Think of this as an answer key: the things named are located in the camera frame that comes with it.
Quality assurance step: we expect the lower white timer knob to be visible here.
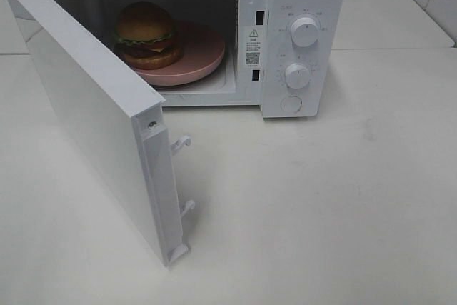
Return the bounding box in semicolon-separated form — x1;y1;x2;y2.
284;63;311;89

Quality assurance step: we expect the pink plate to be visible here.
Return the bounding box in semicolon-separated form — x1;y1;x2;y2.
134;21;226;86

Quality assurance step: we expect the white microwave oven body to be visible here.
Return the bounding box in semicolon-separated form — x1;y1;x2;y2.
54;0;342;118

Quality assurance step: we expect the upper white power knob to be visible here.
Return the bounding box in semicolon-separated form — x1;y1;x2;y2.
289;14;320;48

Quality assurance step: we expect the round white door button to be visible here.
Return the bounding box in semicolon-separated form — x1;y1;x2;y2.
281;96;302;113

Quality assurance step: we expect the white microwave door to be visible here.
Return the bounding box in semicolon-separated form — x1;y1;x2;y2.
8;0;195;266

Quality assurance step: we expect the burger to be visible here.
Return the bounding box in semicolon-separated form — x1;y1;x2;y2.
114;1;183;70

